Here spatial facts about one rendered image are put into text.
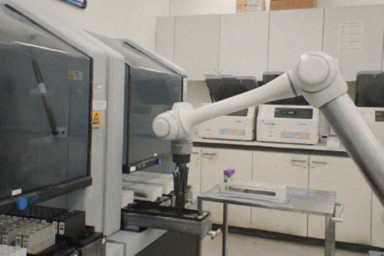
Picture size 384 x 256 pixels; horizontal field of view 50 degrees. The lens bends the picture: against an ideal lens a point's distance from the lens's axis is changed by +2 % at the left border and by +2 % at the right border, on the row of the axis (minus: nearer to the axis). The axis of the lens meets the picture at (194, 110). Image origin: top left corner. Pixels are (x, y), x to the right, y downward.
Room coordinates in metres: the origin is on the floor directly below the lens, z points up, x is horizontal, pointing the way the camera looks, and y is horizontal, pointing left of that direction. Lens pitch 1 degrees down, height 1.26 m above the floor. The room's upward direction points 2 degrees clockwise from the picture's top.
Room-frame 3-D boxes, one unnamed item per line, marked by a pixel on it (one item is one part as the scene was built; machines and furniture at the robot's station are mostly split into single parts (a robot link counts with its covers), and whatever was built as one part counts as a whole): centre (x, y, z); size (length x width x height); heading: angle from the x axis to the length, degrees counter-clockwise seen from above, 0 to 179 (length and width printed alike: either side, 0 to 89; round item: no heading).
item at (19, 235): (1.19, 0.46, 0.85); 0.12 x 0.02 x 0.06; 160
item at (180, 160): (1.68, 0.05, 1.00); 0.08 x 0.07 x 0.09; 161
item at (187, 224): (1.70, 0.24, 0.78); 0.73 x 0.14 x 0.09; 71
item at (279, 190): (1.92, -0.29, 0.85); 0.30 x 0.10 x 0.06; 68
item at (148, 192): (1.88, 0.29, 0.83); 0.30 x 0.10 x 0.06; 71
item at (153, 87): (2.00, 0.40, 1.28); 0.61 x 0.51 x 0.63; 161
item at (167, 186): (2.03, 0.24, 0.83); 0.30 x 0.10 x 0.06; 71
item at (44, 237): (1.18, 0.44, 0.85); 0.12 x 0.02 x 0.06; 161
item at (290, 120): (4.04, -0.95, 1.24); 0.62 x 0.56 x 0.69; 161
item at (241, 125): (4.23, -0.40, 1.22); 0.62 x 0.56 x 0.64; 159
